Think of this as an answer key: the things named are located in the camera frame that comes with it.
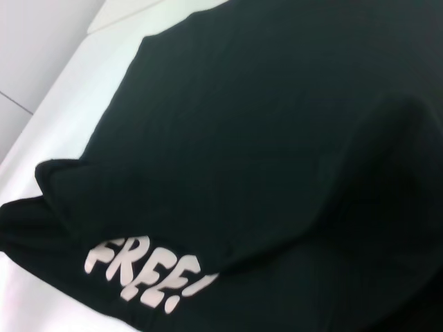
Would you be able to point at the black t-shirt with white print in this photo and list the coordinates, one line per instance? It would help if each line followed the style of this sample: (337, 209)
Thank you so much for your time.
(242, 138)

